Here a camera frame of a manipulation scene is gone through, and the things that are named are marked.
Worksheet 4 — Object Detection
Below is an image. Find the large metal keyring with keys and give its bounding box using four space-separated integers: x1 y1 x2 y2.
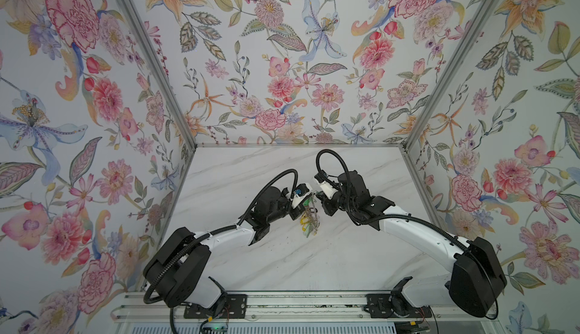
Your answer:
300 198 320 238

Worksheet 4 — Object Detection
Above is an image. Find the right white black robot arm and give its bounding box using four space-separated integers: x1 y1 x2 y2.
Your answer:
314 171 507 320

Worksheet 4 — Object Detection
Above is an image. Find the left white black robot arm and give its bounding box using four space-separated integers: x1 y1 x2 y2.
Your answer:
143 184 314 320

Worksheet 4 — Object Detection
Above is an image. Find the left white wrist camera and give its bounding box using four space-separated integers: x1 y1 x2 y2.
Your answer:
292 183 314 209

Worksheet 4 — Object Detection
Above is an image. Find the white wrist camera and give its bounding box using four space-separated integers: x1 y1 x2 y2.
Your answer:
292 183 314 209
314 173 340 199

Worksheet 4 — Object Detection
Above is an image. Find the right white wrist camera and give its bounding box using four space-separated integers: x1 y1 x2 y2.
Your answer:
314 173 340 199

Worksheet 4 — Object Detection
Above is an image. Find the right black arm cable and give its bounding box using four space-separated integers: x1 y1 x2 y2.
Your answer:
315 149 352 185

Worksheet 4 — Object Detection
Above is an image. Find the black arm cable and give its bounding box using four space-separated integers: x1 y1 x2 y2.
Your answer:
315 149 352 185
238 168 300 224

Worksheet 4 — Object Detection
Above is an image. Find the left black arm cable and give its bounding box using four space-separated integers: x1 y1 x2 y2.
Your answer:
238 168 300 224

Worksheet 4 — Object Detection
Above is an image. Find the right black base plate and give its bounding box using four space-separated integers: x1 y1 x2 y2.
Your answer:
363 293 433 320

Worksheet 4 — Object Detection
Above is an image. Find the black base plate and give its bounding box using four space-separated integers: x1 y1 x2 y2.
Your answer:
363 293 433 320
184 293 248 320

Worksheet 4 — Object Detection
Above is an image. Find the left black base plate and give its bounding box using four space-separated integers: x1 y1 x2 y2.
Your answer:
184 293 248 320

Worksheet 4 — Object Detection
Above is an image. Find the right aluminium corner post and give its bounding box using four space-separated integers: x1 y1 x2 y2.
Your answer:
402 0 498 153

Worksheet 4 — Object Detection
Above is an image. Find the aluminium corner post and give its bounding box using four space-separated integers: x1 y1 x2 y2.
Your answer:
116 0 196 152
402 0 498 153

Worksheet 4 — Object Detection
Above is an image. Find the aluminium mounting rail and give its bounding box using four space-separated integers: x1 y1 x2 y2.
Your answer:
112 291 492 324

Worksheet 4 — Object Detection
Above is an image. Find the left aluminium corner post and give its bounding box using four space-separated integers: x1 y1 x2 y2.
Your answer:
116 0 196 152

